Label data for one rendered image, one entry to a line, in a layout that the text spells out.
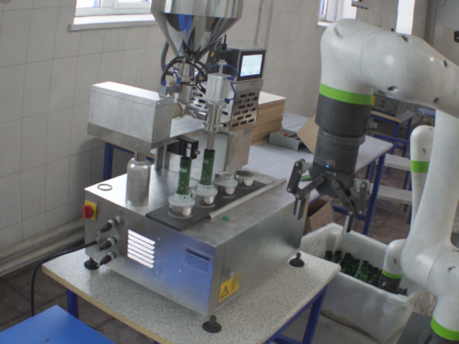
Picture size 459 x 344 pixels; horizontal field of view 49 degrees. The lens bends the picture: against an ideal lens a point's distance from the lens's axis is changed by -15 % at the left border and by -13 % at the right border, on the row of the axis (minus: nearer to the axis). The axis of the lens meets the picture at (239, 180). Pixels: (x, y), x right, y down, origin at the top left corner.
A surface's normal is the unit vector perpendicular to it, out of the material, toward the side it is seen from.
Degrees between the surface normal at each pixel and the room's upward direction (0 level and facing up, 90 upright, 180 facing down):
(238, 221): 0
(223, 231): 0
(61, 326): 0
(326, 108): 90
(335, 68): 99
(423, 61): 71
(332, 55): 108
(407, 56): 66
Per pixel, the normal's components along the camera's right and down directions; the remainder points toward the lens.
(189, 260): -0.51, 0.22
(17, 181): 0.85, 0.28
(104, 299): 0.14, -0.93
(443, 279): -0.84, 0.00
